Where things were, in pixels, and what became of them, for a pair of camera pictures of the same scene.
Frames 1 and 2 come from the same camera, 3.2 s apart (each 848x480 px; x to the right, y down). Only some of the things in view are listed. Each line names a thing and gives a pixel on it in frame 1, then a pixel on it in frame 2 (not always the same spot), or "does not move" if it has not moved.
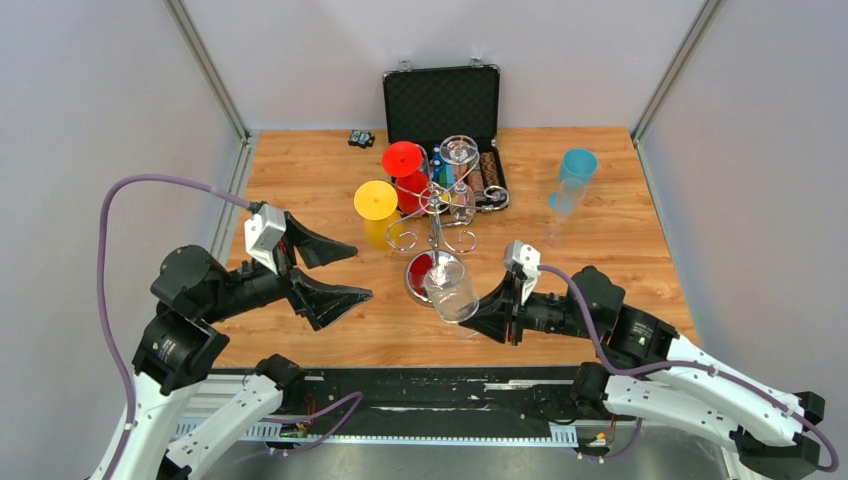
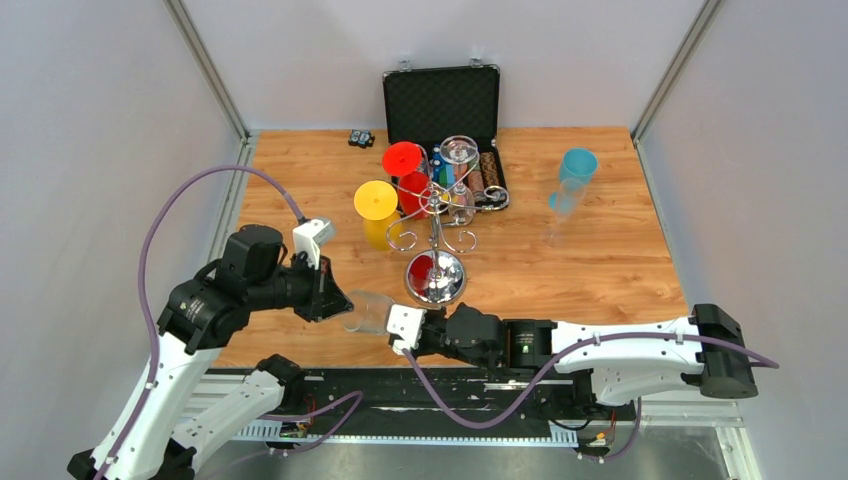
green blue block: [446, 176] does not move
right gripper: [491, 318] → [421, 348]
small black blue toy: [361, 138] does not move
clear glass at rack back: [460, 150] does not move
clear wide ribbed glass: [452, 296] → [370, 313]
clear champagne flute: [572, 190] does not move
